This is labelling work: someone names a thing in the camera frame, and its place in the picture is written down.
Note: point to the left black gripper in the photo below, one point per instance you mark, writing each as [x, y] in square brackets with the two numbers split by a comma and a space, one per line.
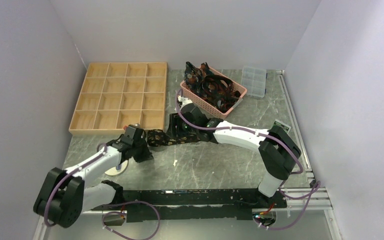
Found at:
[146, 155]

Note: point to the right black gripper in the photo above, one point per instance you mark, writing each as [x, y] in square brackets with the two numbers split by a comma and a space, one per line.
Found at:
[175, 119]

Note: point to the black gold patterned tie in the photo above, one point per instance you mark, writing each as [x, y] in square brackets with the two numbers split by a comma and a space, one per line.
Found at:
[159, 138]

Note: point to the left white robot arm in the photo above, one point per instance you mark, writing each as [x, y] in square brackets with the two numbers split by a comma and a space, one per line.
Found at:
[66, 193]

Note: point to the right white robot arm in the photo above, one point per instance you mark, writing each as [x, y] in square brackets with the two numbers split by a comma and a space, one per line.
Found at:
[278, 151]

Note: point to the white tape roll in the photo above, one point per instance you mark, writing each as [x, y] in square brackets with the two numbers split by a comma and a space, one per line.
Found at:
[117, 170]

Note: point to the pile of patterned ties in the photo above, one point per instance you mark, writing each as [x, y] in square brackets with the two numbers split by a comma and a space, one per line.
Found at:
[206, 84]

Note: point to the pink plastic basket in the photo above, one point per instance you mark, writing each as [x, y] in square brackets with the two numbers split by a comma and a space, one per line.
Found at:
[210, 107]

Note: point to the wooden compartment tray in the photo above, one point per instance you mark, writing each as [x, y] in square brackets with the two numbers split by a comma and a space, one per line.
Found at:
[117, 94]

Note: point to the clear plastic organizer box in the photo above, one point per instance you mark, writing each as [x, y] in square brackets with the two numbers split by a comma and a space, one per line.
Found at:
[254, 80]

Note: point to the green screw bit box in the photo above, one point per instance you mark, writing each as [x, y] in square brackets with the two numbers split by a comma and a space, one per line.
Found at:
[282, 125]

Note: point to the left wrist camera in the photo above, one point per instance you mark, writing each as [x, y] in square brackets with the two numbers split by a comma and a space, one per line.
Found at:
[135, 125]

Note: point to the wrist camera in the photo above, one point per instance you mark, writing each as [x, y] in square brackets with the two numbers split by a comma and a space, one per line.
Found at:
[135, 125]
[181, 100]

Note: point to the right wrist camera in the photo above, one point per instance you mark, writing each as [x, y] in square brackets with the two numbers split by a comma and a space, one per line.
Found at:
[181, 100]

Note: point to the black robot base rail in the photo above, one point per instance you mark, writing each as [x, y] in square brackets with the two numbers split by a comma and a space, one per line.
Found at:
[186, 204]

